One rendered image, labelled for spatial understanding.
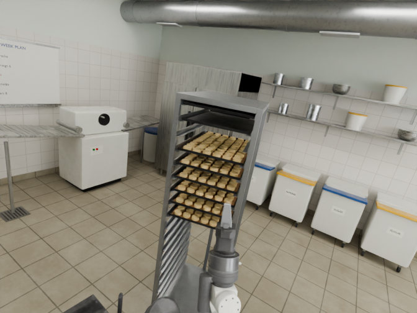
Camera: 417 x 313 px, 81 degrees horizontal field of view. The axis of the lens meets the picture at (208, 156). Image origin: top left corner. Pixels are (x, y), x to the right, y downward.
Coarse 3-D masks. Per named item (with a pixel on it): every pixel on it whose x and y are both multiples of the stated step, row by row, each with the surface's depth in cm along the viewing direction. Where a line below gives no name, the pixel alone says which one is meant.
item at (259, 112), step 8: (256, 112) 124; (256, 120) 125; (256, 128) 126; (256, 136) 127; (248, 152) 130; (248, 160) 131; (248, 168) 133; (240, 184) 137; (240, 192) 138; (240, 200) 139; (240, 208) 140
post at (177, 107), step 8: (176, 96) 134; (176, 104) 135; (176, 112) 136; (176, 120) 137; (176, 128) 138; (168, 160) 145; (168, 168) 147; (168, 176) 148; (168, 184) 150; (168, 192) 151; (160, 232) 161; (160, 240) 163; (160, 248) 165; (160, 256) 167; (160, 264) 170; (152, 296) 179
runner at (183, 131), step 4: (196, 124) 171; (200, 124) 181; (184, 128) 150; (188, 128) 157; (192, 128) 165; (196, 128) 168; (176, 132) 139; (180, 132) 145; (184, 132) 150; (188, 132) 152; (176, 136) 140; (180, 136) 140
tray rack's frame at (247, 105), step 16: (192, 96) 131; (208, 96) 142; (224, 96) 164; (256, 144) 189; (240, 224) 213; (208, 240) 227; (192, 272) 232; (176, 288) 212; (192, 288) 215; (192, 304) 200
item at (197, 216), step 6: (174, 210) 165; (180, 210) 162; (186, 210) 164; (192, 210) 165; (180, 216) 159; (186, 216) 157; (192, 216) 158; (198, 216) 159; (204, 216) 160; (210, 216) 161; (204, 222) 155; (210, 222) 154; (216, 222) 155
